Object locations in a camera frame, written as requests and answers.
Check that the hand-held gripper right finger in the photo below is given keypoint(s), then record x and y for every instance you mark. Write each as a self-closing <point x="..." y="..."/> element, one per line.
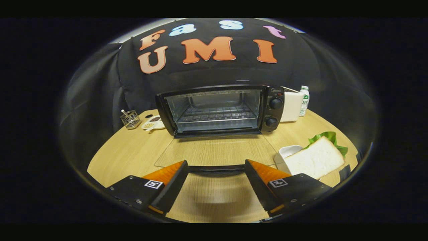
<point x="259" y="187"/>

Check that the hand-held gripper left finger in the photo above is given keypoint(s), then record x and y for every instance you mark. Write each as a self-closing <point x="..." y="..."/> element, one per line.
<point x="175" y="187"/>

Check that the lettuce toast sandwich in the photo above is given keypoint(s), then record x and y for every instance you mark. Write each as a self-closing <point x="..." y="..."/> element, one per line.
<point x="314" y="160"/>

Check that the black toaster oven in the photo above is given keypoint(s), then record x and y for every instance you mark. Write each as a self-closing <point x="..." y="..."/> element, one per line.
<point x="276" y="112"/>

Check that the white slotted plate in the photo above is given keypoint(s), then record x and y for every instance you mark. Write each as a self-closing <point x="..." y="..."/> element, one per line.
<point x="289" y="150"/>

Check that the white condiment dish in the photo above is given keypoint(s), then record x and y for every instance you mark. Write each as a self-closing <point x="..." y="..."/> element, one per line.
<point x="155" y="124"/>

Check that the cream white box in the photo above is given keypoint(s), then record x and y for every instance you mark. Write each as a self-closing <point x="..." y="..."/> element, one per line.
<point x="291" y="107"/>

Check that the white bottle with green label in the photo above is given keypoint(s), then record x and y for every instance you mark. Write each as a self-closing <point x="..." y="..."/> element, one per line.
<point x="304" y="100"/>

